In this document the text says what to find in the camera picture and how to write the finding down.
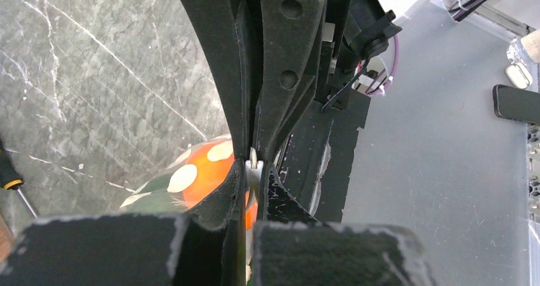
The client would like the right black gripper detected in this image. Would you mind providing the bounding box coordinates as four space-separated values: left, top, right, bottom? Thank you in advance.
254 0 402 160

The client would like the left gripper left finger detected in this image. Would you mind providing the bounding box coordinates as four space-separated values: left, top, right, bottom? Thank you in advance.
1 159 246 285

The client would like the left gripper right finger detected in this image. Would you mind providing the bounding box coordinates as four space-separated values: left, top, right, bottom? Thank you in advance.
251 165 436 285

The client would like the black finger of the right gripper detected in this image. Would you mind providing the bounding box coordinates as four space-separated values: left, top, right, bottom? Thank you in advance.
180 0 251 159

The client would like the clear zip top bag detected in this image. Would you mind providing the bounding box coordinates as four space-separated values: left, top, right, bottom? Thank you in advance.
119 134 234 213

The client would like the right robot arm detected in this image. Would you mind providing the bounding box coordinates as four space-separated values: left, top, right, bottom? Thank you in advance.
180 0 430 161

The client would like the yellow black screwdriver left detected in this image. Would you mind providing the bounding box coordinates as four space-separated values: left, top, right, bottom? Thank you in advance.
1 141 38 218

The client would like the black phone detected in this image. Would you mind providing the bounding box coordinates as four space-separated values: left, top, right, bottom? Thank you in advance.
492 84 539 125

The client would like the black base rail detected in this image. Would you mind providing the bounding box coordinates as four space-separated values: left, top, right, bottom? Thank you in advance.
278 91 371 222

